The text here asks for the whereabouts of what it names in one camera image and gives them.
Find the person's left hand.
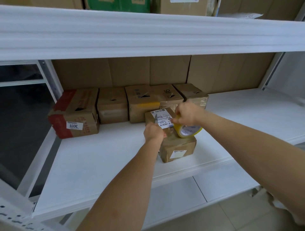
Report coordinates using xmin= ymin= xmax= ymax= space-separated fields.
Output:
xmin=143 ymin=122 xmax=167 ymax=144

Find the white metal shelving unit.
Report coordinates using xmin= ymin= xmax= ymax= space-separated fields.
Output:
xmin=0 ymin=5 xmax=305 ymax=231

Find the tall brown cardboard box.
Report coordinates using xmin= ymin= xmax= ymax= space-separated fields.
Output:
xmin=218 ymin=0 xmax=303 ymax=21

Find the brown labelled cardboard box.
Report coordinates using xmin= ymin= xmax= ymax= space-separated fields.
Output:
xmin=152 ymin=0 xmax=216 ymax=17

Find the large brown cardboard carton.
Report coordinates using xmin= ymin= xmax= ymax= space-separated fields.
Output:
xmin=187 ymin=53 xmax=275 ymax=94
xmin=52 ymin=55 xmax=191 ymax=89

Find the yellow packing tape roll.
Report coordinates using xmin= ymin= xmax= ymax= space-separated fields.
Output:
xmin=173 ymin=115 xmax=203 ymax=139

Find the red printed cardboard box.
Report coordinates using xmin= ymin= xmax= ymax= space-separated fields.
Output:
xmin=48 ymin=88 xmax=100 ymax=139

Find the person's right hand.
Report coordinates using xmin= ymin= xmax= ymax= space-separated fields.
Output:
xmin=172 ymin=102 xmax=206 ymax=126

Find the small labelled cardboard parcel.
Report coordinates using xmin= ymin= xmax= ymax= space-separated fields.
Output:
xmin=145 ymin=107 xmax=197 ymax=163

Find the person's right forearm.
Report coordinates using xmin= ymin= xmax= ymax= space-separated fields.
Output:
xmin=195 ymin=111 xmax=305 ymax=224

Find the white plastic mailer bag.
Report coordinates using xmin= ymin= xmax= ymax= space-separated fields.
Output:
xmin=218 ymin=13 xmax=264 ymax=19

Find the person's left forearm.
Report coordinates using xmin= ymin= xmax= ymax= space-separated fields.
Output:
xmin=76 ymin=138 xmax=165 ymax=231

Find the small taped cardboard box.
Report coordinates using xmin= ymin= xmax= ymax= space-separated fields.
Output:
xmin=173 ymin=83 xmax=209 ymax=110

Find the green cardboard box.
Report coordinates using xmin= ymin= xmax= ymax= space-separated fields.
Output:
xmin=85 ymin=0 xmax=151 ymax=13

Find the wide taped cardboard box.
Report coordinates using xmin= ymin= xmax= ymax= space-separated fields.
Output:
xmin=125 ymin=84 xmax=184 ymax=124

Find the small plain cardboard box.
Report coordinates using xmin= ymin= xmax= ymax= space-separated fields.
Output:
xmin=97 ymin=87 xmax=129 ymax=124

